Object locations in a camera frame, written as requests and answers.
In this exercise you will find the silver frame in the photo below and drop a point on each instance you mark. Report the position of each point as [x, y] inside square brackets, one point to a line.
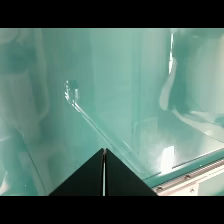
[191, 180]

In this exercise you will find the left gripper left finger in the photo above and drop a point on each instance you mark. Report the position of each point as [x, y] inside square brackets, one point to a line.
[85, 181]

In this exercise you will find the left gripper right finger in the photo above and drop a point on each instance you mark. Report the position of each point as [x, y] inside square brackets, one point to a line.
[125, 181]

